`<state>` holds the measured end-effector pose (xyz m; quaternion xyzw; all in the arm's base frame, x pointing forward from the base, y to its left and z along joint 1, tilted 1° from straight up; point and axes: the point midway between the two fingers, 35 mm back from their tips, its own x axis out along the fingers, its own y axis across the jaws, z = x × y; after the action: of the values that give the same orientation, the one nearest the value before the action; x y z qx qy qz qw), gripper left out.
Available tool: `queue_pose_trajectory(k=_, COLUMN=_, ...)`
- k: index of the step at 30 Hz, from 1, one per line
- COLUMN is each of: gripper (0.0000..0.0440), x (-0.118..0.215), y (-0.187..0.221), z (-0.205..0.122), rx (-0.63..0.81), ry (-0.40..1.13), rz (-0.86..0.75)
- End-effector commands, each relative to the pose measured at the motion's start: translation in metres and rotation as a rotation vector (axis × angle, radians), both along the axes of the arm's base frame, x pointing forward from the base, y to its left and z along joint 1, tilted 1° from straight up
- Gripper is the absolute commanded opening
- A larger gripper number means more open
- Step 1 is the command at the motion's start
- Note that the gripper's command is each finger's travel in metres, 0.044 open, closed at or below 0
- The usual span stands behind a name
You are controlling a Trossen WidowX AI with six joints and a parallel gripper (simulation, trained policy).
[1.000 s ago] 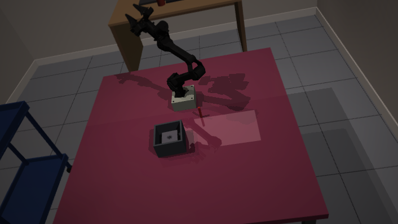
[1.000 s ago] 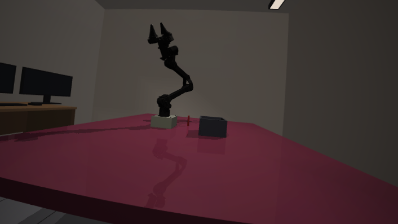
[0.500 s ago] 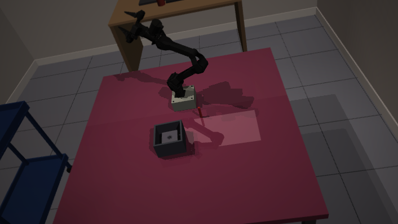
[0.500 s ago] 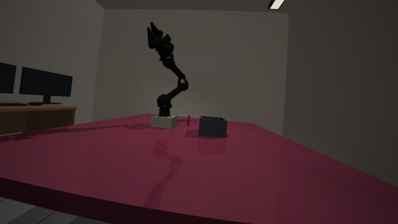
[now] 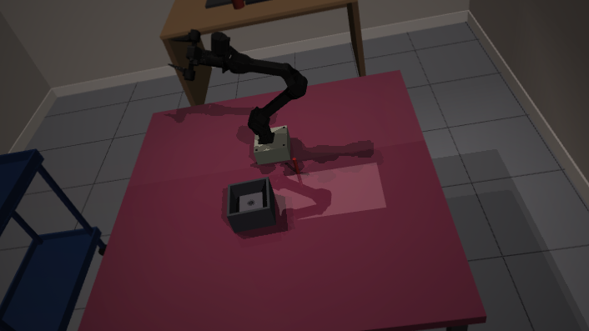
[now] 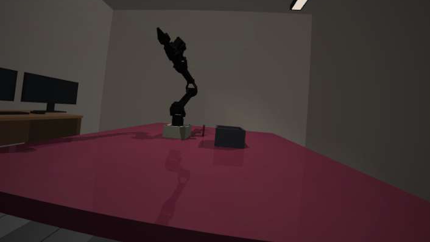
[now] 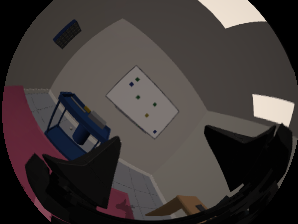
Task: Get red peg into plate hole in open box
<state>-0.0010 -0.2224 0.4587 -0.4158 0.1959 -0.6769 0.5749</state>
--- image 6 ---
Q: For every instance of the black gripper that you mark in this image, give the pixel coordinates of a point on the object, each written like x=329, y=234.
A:
x=170, y=49

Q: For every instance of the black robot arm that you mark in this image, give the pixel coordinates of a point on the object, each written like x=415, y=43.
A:
x=181, y=67

